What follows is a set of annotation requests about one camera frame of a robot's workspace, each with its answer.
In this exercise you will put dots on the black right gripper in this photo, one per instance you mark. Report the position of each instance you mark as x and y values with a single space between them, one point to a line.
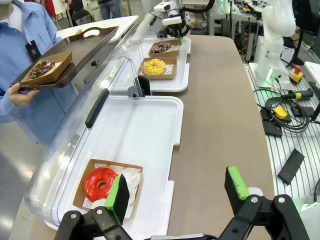
177 26

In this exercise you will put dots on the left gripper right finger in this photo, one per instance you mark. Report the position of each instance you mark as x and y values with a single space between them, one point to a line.
235 187

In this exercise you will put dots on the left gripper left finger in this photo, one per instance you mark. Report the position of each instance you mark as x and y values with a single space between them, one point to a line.
117 200

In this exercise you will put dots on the black serving tray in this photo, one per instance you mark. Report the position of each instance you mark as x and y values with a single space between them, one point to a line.
95 47

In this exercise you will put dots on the cardboard tray of chocolate donut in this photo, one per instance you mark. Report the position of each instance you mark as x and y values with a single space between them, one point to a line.
62 60

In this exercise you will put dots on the paper liner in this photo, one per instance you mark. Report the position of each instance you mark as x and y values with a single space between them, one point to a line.
169 68
57 64
132 175

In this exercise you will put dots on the chocolate sprinkled donut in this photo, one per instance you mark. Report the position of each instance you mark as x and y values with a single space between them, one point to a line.
35 72

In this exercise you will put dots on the person's right forearm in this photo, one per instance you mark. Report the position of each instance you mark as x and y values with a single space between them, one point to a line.
5 110

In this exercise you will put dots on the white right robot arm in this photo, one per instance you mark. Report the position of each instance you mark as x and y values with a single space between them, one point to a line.
275 37

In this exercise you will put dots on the cardboard tray of drizzled donut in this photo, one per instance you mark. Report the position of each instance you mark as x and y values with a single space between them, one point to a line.
172 53

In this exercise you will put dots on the dark donut with white drizzle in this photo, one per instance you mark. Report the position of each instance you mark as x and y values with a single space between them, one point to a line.
156 48

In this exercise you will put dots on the red glazed donut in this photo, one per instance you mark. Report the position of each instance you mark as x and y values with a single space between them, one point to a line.
92 185

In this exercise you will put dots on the paper liner under red donut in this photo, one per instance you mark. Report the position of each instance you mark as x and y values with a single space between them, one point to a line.
132 175

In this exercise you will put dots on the cardboard tray of red donut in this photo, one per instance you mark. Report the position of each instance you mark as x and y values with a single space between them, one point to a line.
80 200

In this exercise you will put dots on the paper liner under yellow donut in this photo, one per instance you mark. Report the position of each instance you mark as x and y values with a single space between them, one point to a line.
169 68

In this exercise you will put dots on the cardboard tray of yellow donut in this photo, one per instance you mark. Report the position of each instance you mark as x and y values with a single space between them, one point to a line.
170 76

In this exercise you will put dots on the yellow sprinkled donut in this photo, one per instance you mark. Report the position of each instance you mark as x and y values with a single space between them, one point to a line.
147 68

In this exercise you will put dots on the person in blue shirt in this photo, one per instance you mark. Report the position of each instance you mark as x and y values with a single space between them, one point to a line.
37 112

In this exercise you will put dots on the person's left hand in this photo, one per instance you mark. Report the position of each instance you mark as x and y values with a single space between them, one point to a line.
79 32

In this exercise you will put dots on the person's right hand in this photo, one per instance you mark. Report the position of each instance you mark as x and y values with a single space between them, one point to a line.
22 97

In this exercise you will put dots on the white display tray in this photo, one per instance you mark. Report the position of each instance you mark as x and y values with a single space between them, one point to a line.
140 125
181 75

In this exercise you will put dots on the clear display lid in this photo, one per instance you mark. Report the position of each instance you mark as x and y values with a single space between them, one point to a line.
130 42
75 127

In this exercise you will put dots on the white table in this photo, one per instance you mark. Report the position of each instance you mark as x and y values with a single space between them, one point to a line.
120 25

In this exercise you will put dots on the black rectangular box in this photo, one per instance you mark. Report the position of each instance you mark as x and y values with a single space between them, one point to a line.
291 166

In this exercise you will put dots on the black flat plate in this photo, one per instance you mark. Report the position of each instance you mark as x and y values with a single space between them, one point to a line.
271 127

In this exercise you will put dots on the bystander in black top jeans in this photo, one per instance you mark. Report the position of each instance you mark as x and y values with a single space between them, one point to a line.
110 8

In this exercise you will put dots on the yellow control pendant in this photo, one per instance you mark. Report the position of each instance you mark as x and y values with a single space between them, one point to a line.
281 113

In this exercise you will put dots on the yellow emergency stop box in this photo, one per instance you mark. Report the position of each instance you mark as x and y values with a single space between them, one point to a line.
296 75

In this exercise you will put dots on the black office chair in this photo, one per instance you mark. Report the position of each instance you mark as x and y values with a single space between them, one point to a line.
308 30

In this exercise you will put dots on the black name badge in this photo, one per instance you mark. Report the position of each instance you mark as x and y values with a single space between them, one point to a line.
33 51

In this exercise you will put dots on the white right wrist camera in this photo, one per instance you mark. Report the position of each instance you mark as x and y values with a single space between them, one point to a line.
172 20

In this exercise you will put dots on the aluminium frame workbench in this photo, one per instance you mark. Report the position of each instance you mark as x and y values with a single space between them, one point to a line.
235 30

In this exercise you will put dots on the aluminium slotted base plate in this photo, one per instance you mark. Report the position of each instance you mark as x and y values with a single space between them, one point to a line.
282 150

